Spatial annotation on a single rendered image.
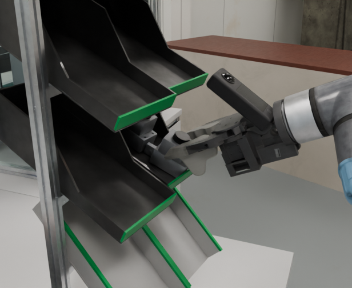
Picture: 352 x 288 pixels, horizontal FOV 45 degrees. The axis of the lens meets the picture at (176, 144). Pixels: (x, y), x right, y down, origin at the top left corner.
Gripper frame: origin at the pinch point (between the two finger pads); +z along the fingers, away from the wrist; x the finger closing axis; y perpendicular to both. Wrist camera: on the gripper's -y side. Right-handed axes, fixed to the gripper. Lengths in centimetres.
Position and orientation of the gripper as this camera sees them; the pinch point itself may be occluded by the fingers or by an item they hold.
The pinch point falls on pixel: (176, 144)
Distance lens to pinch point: 74.8
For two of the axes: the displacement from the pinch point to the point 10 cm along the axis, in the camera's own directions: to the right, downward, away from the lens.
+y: 4.3, 8.7, 2.4
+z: -8.3, 2.7, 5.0
